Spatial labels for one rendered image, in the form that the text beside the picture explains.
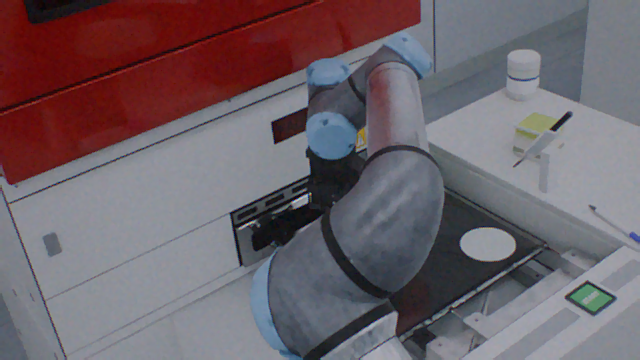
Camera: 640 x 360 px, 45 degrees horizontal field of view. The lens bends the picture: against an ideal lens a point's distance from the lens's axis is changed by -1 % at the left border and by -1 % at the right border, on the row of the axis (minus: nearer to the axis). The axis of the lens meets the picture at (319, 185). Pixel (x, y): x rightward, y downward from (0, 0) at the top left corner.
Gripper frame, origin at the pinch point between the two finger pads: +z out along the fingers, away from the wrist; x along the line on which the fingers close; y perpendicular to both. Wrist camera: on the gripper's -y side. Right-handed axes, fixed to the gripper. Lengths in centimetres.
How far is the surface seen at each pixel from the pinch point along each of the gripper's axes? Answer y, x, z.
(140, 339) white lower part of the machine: 37.8, 20.1, 11.3
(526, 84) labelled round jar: -31, -46, -9
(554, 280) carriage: -36.1, 4.7, 3.3
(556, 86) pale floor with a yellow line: -51, -249, 91
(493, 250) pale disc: -25.4, -0.3, 1.3
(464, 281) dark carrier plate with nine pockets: -20.8, 8.8, 1.4
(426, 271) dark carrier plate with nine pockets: -14.0, 6.8, 1.4
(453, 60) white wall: 0, -251, 79
